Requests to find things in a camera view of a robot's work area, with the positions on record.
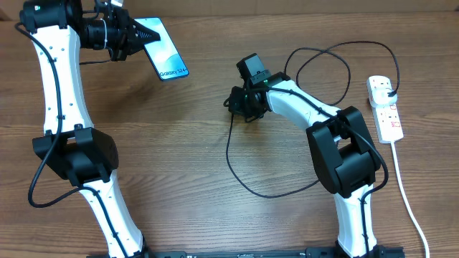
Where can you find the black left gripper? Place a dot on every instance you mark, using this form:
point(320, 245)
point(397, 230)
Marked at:
point(129, 32)

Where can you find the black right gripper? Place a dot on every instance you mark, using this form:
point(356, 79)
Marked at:
point(237, 109)

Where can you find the blue Galaxy smartphone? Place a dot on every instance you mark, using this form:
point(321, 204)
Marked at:
point(163, 54)

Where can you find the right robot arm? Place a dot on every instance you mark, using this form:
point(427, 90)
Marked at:
point(344, 157)

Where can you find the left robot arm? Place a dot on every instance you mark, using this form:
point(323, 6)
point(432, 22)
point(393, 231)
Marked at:
point(71, 146)

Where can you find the white charger plug adapter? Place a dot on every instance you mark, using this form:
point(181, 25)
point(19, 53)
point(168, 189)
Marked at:
point(382, 97)

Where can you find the white power strip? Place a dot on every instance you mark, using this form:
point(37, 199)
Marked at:
point(386, 119)

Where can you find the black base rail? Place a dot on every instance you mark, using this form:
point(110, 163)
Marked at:
point(311, 252)

